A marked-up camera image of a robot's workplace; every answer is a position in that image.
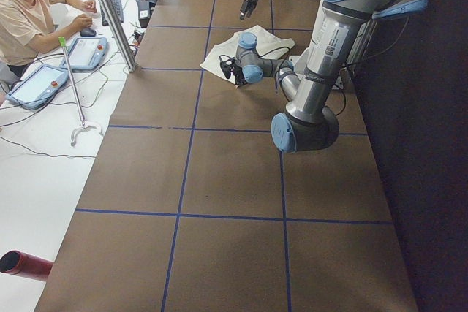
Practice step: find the person in beige shirt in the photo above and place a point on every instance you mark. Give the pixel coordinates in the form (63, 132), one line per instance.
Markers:
(27, 29)

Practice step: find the black keyboard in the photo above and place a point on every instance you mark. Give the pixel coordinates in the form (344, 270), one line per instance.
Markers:
(117, 6)

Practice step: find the red cylinder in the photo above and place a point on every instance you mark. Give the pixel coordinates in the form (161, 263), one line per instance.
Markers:
(26, 265)

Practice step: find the aluminium frame post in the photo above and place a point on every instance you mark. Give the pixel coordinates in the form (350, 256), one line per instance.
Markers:
(119, 35)

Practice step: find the blue teach pendant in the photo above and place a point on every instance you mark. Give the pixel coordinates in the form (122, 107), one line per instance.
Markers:
(86, 53)
(38, 88)

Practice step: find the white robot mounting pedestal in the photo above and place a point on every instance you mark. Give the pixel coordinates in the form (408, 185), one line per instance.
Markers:
(314, 60)

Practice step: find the far blue teach pendant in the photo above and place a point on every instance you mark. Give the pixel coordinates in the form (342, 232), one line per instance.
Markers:
(86, 53)

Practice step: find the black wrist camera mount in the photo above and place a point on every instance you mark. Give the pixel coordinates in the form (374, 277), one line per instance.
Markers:
(225, 63)

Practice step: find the black computer mouse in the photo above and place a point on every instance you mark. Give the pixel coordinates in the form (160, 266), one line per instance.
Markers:
(88, 32)

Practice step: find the near blue teach pendant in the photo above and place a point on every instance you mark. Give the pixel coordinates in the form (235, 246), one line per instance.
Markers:
(38, 88)

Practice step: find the cream long-sleeve cat shirt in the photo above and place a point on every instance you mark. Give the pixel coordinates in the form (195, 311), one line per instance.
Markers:
(268, 46)

